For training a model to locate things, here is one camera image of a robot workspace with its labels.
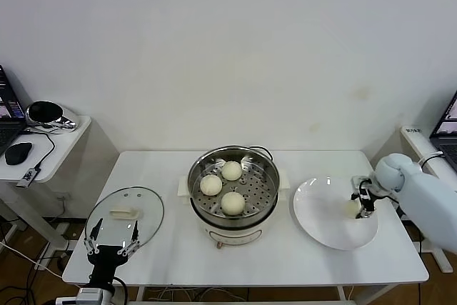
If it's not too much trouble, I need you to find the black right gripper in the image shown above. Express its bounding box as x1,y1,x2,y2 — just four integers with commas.
348,187,377,220

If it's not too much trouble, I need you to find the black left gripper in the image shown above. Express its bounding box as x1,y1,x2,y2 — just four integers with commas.
84,217,141,286

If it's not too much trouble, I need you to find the white steamed baozi bun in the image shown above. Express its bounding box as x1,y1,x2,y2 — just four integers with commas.
221,160,242,181
344,200,361,219
221,191,246,216
199,174,223,196

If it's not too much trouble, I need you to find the round glass pot lid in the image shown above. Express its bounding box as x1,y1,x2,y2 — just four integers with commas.
84,186,166,254

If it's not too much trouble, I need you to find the stainless steel steamer pot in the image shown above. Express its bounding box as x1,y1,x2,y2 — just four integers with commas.
187,145,281,221

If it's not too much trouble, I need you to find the round white plate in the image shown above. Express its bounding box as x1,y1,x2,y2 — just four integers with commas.
293,175,379,251

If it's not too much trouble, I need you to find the white side table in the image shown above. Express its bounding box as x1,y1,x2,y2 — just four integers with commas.
369,124,457,274
0,115,121,252

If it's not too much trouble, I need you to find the grey usb hub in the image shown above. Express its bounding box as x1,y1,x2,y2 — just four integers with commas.
16,167,39,189

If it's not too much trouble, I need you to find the black open laptop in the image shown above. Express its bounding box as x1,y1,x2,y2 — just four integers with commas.
428,89,457,171
0,65,28,156

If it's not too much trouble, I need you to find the black computer mouse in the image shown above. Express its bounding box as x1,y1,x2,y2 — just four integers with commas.
4,142,33,166

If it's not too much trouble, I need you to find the chrome and black headset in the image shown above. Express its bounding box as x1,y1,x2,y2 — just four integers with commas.
26,100,79,130

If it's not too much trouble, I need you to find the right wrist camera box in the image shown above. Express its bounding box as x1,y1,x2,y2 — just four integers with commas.
351,175,373,195

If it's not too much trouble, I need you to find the white floor cable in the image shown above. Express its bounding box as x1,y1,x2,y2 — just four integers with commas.
0,241,65,279

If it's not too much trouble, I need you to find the white laptop cable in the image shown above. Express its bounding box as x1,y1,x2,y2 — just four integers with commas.
418,150,444,165

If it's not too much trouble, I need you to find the black cooker power cord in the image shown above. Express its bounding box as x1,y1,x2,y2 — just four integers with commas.
249,145,275,163

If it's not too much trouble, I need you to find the black usb hub cable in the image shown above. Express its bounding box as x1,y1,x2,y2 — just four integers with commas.
21,128,56,171

